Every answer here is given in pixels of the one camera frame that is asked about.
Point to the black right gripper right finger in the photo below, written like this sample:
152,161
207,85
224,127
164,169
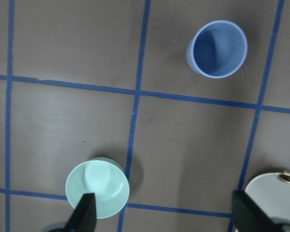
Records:
247,216

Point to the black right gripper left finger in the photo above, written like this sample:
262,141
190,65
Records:
84,217

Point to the blue cup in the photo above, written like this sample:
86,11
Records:
217,50

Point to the white toaster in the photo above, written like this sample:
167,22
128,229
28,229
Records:
271,192

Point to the mint green bowl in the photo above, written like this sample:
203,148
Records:
106,179

